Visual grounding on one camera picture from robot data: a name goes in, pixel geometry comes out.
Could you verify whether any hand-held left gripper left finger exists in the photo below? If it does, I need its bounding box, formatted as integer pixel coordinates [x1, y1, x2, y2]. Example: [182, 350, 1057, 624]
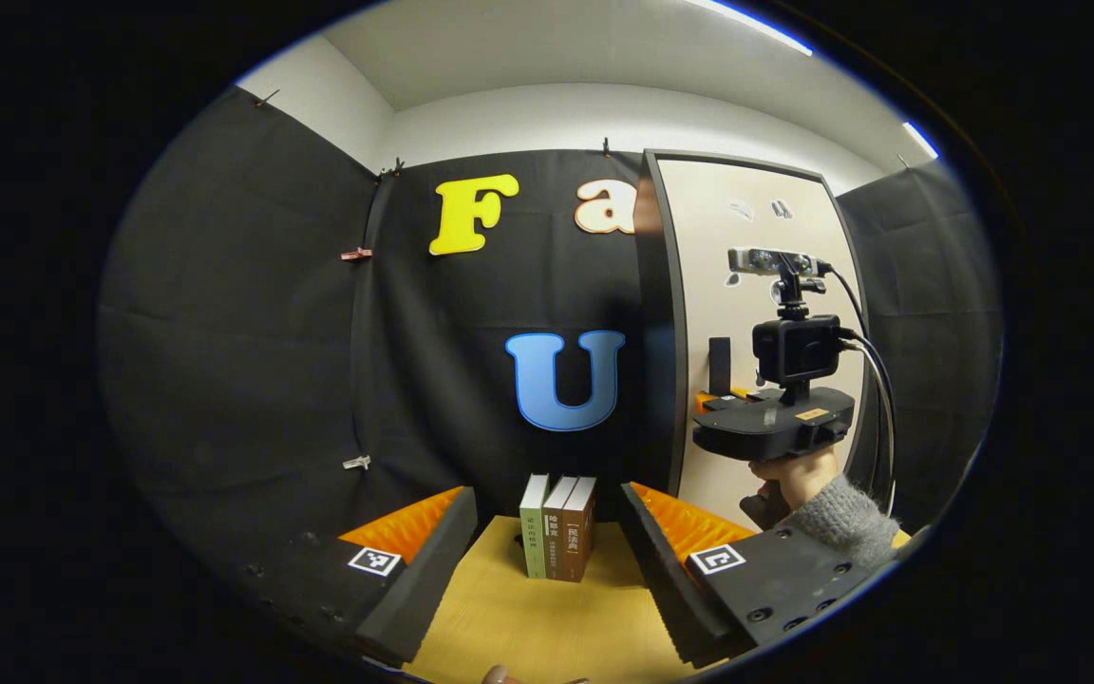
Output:
[243, 484, 480, 668]

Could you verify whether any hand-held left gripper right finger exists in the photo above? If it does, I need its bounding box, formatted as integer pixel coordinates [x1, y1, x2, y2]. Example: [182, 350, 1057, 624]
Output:
[618, 480, 899, 669]

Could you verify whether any beige cabinet door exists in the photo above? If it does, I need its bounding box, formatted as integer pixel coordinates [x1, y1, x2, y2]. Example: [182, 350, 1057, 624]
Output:
[658, 157, 868, 533]

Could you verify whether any brown book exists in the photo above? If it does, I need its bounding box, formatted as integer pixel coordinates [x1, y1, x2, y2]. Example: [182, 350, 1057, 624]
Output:
[561, 476, 598, 583]

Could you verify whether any green book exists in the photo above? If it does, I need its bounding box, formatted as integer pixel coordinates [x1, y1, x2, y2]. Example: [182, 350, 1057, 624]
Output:
[519, 473, 551, 580]

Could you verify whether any white book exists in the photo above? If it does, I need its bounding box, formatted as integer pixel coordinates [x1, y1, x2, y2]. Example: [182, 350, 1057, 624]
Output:
[542, 475, 579, 581]

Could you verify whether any black backdrop cloth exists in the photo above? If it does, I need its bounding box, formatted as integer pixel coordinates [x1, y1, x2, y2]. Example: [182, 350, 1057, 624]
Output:
[96, 85, 1004, 590]

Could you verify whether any black cable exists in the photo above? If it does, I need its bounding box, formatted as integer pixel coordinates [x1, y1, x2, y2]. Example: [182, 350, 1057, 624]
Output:
[822, 263, 885, 504]
[837, 328, 897, 519]

